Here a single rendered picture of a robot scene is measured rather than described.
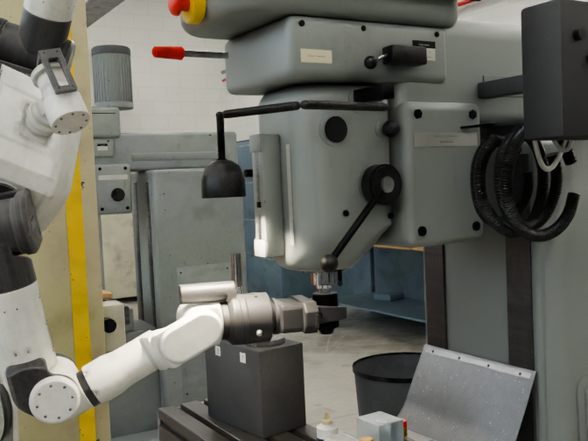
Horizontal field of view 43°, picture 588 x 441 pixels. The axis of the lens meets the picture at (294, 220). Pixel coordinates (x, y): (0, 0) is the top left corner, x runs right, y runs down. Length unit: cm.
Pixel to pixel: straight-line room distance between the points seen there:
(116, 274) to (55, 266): 682
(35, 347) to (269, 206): 44
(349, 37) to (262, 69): 15
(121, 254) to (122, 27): 323
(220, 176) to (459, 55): 51
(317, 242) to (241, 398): 54
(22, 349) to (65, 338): 172
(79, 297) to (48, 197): 167
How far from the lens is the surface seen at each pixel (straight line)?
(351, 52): 125
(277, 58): 122
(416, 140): 132
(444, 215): 136
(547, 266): 148
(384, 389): 323
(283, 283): 864
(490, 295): 156
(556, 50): 121
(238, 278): 171
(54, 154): 134
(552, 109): 121
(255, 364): 159
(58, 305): 295
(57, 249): 292
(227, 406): 172
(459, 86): 141
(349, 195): 125
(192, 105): 1110
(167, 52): 133
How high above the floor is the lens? 147
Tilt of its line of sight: 3 degrees down
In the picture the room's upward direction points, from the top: 3 degrees counter-clockwise
